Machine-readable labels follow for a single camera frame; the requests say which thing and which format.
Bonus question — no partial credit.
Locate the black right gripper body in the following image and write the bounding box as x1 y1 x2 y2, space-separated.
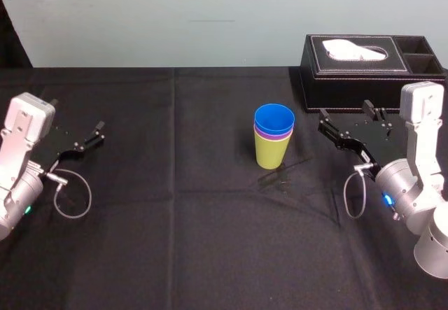
336 120 410 174

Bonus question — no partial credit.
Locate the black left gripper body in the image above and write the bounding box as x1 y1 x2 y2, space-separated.
31 125 87 175

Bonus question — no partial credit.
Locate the black leather tissue box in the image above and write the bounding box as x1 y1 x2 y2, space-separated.
298 34 447 115

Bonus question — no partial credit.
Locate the blue plastic cup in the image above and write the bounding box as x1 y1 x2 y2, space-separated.
254 103 296 136

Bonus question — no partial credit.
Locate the yellow-green plastic cup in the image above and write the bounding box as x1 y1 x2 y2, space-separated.
254 127 293 170

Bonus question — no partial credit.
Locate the purple plastic cup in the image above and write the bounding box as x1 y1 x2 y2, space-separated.
253 122 295 141

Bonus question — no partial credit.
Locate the white tissue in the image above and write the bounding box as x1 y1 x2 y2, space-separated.
321 38 389 61

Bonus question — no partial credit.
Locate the dark panel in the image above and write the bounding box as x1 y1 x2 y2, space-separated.
0 0 34 69

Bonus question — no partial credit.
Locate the black table cloth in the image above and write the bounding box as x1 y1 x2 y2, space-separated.
0 66 448 310

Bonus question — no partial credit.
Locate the grey left gripper cable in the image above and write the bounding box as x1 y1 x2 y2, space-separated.
41 169 93 220

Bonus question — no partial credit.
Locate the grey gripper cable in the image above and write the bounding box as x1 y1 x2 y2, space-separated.
41 169 93 220
343 162 379 220

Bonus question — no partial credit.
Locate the grey right gripper cable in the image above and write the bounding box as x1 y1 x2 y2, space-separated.
343 162 379 220

